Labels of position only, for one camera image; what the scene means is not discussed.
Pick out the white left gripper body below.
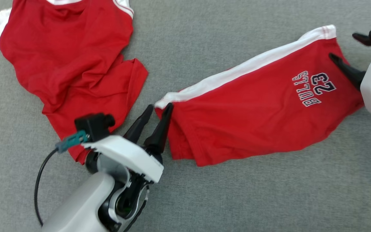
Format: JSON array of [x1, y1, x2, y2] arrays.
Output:
[[82, 135, 164, 183]]

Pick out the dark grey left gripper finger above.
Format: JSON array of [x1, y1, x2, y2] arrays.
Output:
[[123, 104, 154, 144], [144, 102, 174, 154]]

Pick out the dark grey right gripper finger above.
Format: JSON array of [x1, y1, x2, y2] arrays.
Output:
[[329, 53, 366, 91], [352, 32, 371, 49]]

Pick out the red shorts with white stripe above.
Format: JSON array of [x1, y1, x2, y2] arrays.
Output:
[[154, 25, 365, 167]]

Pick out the red white basketball jersey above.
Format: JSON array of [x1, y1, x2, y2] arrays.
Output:
[[0, 0, 149, 165]]

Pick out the grey fabric sofa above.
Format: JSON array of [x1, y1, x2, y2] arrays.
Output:
[[0, 0, 371, 232]]

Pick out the teal cable connector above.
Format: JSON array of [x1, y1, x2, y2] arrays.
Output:
[[56, 130, 89, 153]]

